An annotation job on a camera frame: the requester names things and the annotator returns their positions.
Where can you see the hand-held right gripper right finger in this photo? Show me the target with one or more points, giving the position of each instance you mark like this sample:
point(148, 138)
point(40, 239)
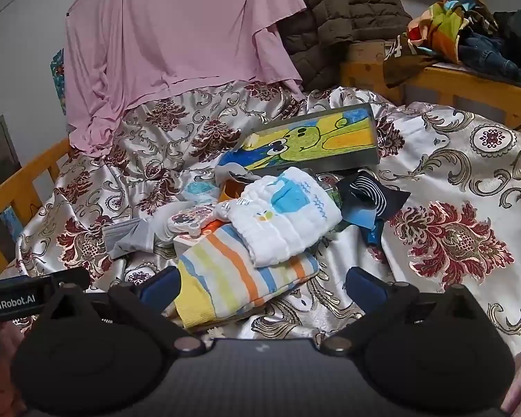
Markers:
point(364, 286)

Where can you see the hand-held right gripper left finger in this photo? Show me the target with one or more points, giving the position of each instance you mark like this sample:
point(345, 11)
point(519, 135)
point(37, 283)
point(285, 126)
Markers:
point(160, 286)

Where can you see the striped towel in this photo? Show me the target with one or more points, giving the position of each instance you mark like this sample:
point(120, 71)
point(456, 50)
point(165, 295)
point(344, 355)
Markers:
point(225, 278)

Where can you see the white quilted cloth blue print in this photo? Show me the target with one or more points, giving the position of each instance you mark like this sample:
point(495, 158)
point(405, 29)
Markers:
point(278, 226)

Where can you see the grey metal tray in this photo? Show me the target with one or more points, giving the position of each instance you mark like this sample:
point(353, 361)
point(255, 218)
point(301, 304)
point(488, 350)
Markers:
point(330, 164)

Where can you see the navy striped sock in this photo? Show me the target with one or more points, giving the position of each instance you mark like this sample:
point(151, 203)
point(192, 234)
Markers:
point(373, 195)

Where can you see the light blue patterned cloth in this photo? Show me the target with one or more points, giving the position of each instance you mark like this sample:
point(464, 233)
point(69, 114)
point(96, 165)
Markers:
point(199, 191)

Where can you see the floral satin blanket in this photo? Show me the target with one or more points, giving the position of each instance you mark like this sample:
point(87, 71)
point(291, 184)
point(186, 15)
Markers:
point(460, 173)

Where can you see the cartoon drawing sheet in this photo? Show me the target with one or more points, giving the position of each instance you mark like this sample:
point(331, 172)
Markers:
point(321, 134)

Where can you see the brown printed cloth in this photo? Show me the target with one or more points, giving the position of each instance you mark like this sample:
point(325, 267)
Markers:
point(399, 67)

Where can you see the pink hanging sheet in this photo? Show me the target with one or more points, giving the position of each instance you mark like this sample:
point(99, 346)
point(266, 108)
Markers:
point(178, 30)

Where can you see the blue denim jeans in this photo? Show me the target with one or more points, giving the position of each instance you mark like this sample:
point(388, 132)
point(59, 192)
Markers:
point(486, 52)

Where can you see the multicolour cloth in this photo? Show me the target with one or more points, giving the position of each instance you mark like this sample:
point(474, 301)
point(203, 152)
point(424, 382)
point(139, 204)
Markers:
point(443, 21)

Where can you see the brown quilted jacket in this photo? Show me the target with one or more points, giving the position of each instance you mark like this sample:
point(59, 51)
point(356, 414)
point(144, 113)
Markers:
point(343, 8)

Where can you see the wooden slatted bed rail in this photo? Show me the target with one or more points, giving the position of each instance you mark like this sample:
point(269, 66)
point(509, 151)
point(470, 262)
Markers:
point(21, 173)

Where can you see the wooden bed frame board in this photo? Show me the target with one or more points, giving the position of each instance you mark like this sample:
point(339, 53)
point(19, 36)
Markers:
point(460, 87)

